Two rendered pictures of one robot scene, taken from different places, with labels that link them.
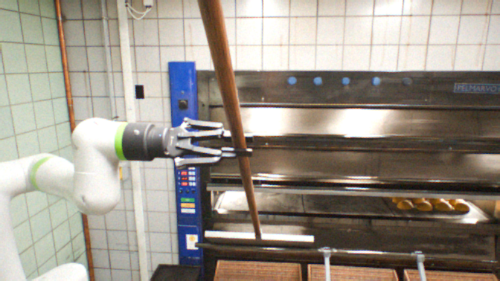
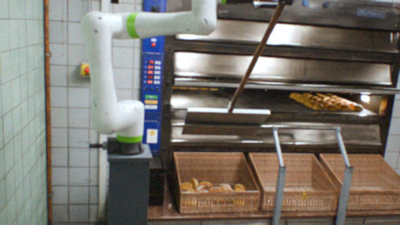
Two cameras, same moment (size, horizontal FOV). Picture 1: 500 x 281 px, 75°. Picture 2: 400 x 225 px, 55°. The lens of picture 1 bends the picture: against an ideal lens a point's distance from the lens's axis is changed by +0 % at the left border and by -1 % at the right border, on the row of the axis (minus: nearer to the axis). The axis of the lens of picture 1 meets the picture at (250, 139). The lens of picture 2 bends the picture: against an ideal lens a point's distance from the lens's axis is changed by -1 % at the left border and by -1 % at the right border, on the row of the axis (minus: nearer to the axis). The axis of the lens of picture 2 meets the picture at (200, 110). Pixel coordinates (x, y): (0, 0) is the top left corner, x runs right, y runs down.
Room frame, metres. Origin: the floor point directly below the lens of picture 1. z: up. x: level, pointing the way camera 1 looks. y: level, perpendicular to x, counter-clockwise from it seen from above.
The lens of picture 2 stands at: (-0.81, 0.80, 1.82)
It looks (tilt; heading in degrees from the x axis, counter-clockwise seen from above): 12 degrees down; 345
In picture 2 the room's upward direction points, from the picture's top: 4 degrees clockwise
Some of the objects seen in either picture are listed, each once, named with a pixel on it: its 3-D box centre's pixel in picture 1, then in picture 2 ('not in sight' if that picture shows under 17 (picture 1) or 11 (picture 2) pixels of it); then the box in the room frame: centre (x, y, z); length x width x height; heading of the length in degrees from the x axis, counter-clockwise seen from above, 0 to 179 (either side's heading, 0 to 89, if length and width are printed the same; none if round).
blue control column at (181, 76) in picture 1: (216, 178); (146, 98); (2.94, 0.32, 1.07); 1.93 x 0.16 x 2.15; 175
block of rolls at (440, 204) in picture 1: (417, 190); (324, 101); (2.31, -1.26, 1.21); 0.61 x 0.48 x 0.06; 175
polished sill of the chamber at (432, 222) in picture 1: (350, 218); (281, 114); (1.95, -0.64, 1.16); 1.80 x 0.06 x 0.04; 85
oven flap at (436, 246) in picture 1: (349, 240); (280, 132); (1.92, -0.64, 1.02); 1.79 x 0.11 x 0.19; 85
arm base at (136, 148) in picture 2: not in sight; (117, 144); (1.00, 0.70, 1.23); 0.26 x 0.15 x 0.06; 89
